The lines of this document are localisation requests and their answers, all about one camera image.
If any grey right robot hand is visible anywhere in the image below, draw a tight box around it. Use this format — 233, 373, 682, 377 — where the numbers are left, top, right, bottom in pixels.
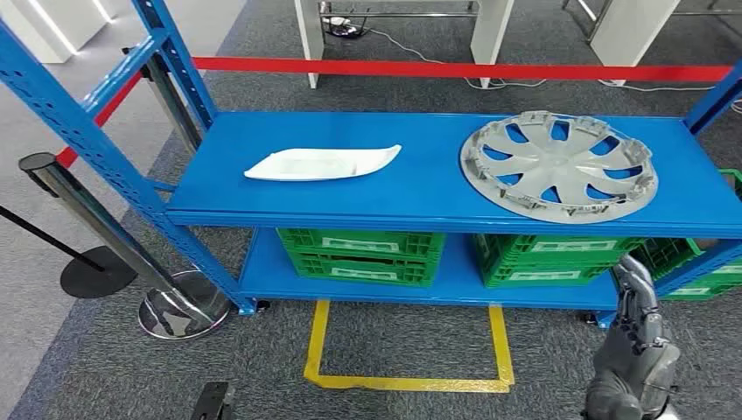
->
582, 255, 683, 420

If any silver grey wheel hubcap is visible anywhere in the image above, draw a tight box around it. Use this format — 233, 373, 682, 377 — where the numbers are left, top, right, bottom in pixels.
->
459, 109, 660, 226

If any blue steel shelf rack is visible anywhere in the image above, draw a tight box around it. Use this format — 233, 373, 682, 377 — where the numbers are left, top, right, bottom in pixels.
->
0, 0, 742, 331

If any white plastic trim part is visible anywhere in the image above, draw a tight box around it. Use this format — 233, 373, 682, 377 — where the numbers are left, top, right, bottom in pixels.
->
243, 143, 403, 183

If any red barrier belt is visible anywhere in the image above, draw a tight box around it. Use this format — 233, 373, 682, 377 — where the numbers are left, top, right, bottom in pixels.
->
56, 69, 144, 169
191, 56, 732, 83

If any white table with metal bar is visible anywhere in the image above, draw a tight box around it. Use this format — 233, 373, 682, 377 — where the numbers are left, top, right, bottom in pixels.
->
294, 0, 515, 90

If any power strip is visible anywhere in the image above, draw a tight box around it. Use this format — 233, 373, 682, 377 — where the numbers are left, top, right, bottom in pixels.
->
324, 16, 372, 39

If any white cable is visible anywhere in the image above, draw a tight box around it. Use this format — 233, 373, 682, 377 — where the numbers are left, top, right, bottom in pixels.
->
365, 29, 547, 91
599, 80, 717, 94

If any white table with metal frame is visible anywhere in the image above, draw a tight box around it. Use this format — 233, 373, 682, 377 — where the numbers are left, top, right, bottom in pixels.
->
562, 0, 742, 87

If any chrome stanchion post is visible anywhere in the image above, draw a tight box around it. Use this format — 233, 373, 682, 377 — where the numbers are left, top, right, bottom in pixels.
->
18, 152, 233, 341
122, 45, 204, 155

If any black stanchion post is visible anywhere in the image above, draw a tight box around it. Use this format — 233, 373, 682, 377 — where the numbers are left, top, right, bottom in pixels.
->
0, 206, 138, 299

